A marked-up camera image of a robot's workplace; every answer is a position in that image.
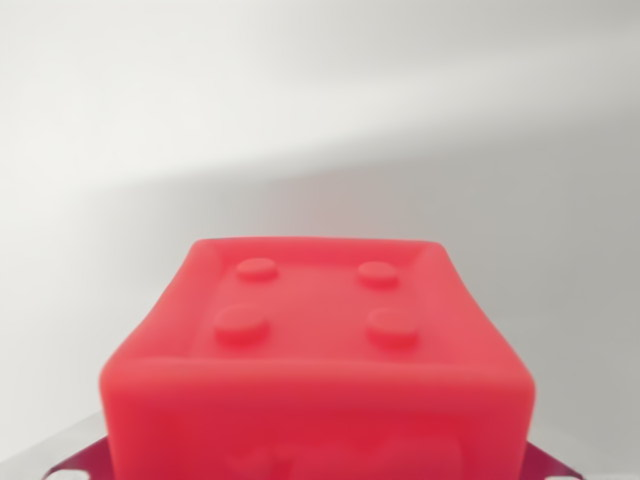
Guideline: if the red studded block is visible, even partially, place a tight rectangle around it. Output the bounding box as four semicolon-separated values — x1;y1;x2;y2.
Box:
98;237;536;480

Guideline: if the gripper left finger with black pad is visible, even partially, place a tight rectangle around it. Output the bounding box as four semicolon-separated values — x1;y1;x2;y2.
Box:
0;412;112;480

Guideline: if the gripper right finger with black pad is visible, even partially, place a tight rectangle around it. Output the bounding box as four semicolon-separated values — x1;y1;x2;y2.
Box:
523;415;640;480

